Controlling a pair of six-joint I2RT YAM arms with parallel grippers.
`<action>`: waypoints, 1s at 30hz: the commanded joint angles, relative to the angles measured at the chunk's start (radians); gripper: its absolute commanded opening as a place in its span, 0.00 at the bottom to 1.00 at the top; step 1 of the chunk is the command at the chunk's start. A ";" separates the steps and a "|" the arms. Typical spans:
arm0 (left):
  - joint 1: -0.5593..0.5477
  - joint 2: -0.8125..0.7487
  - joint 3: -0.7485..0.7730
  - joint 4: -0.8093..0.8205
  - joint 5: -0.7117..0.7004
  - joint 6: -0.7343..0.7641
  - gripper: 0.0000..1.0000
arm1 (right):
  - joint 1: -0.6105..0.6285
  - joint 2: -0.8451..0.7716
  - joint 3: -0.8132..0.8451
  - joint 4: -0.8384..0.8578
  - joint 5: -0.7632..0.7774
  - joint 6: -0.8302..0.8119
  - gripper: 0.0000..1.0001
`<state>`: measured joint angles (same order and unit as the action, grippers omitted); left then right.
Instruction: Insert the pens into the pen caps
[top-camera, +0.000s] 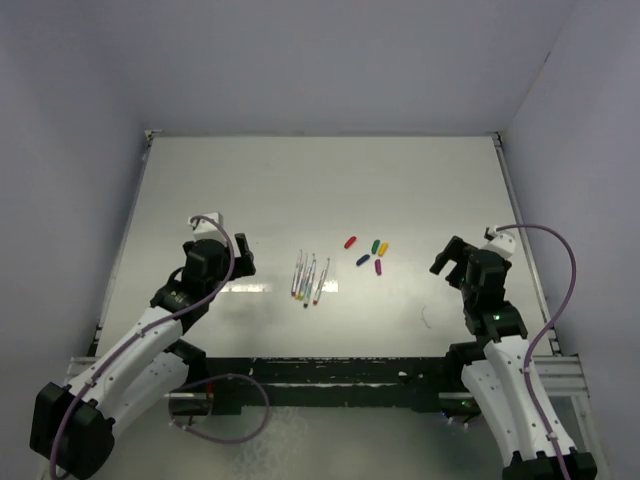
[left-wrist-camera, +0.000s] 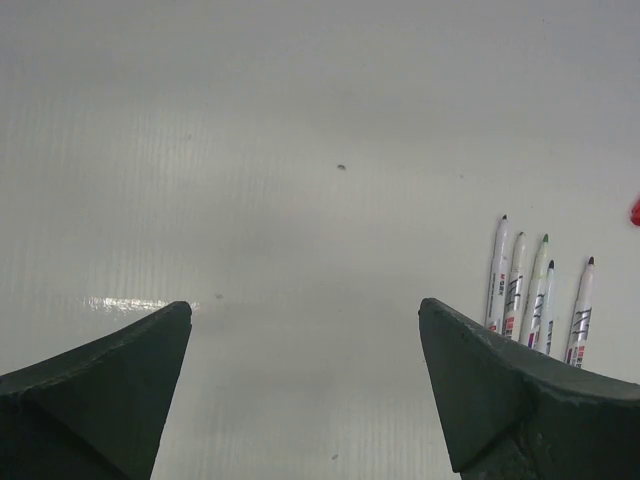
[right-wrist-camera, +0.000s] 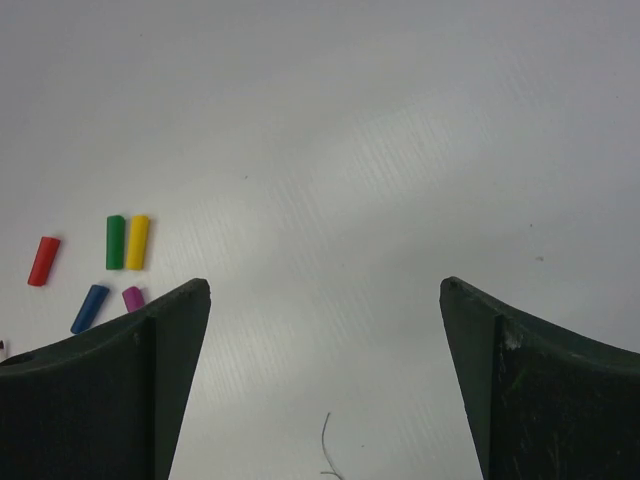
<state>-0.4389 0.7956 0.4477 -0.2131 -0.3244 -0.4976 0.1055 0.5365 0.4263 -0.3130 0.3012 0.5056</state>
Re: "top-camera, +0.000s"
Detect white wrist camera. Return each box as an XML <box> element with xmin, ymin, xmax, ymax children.
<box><xmin>482</xmin><ymin>226</ymin><xmax>517</xmax><ymax>260</ymax></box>
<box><xmin>188</xmin><ymin>212</ymin><xmax>226</xmax><ymax>243</ymax></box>

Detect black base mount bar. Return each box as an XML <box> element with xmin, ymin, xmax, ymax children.
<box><xmin>183</xmin><ymin>357</ymin><xmax>480</xmax><ymax>418</ymax></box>

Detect red pen cap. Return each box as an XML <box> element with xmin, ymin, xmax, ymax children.
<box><xmin>344</xmin><ymin>236</ymin><xmax>357</xmax><ymax>249</ymax></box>

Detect yellow-end white marker pen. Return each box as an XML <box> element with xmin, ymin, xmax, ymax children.
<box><xmin>295</xmin><ymin>253</ymin><xmax>309</xmax><ymax>300</ymax></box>

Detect blue pen cap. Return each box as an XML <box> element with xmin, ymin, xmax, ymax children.
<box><xmin>355</xmin><ymin>254</ymin><xmax>370</xmax><ymax>266</ymax></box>

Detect red-end white marker pen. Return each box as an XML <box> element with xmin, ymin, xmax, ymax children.
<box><xmin>312</xmin><ymin>257</ymin><xmax>330</xmax><ymax>306</ymax></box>

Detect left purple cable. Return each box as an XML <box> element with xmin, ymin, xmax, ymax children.
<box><xmin>48</xmin><ymin>214</ymin><xmax>236</xmax><ymax>480</ymax></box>

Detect purple-end white marker pen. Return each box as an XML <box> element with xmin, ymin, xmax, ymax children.
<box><xmin>290</xmin><ymin>249</ymin><xmax>303</xmax><ymax>298</ymax></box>

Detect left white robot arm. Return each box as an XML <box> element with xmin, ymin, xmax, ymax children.
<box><xmin>29</xmin><ymin>227</ymin><xmax>256</xmax><ymax>479</ymax></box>

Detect blue-end white marker pen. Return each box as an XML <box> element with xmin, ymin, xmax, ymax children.
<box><xmin>303</xmin><ymin>255</ymin><xmax>317</xmax><ymax>308</ymax></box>

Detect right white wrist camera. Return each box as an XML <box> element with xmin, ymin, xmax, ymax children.
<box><xmin>482</xmin><ymin>226</ymin><xmax>517</xmax><ymax>260</ymax></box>

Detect lower purple cable loop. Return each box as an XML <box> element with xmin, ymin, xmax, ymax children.
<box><xmin>168</xmin><ymin>372</ymin><xmax>272</xmax><ymax>445</ymax></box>

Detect thin wire scrap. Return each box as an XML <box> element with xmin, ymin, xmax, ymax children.
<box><xmin>421</xmin><ymin>305</ymin><xmax>431</xmax><ymax>329</ymax></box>

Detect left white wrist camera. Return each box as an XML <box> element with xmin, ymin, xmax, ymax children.
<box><xmin>188</xmin><ymin>212</ymin><xmax>226</xmax><ymax>243</ymax></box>

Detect aluminium frame rail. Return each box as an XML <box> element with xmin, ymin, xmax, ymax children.
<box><xmin>492</xmin><ymin>133</ymin><xmax>589</xmax><ymax>397</ymax></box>

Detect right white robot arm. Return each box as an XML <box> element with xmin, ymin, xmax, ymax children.
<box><xmin>430</xmin><ymin>230</ymin><xmax>598</xmax><ymax>479</ymax></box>

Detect green-end white marker pen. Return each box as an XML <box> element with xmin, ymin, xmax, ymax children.
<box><xmin>297</xmin><ymin>253</ymin><xmax>316</xmax><ymax>300</ymax></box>

